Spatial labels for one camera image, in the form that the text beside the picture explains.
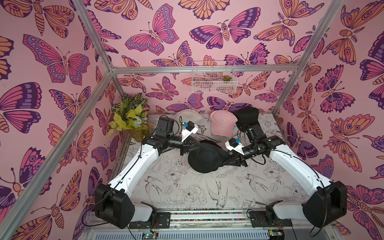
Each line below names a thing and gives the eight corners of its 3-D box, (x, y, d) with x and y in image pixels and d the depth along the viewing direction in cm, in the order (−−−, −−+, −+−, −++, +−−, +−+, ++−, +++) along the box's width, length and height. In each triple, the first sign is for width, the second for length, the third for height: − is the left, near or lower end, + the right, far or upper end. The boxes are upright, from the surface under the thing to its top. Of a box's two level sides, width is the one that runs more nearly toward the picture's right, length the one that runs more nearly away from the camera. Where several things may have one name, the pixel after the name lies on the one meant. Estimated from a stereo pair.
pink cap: (211, 139, 108) (212, 131, 100) (210, 118, 121) (210, 110, 113) (236, 139, 108) (239, 130, 100) (232, 118, 120) (234, 110, 113)
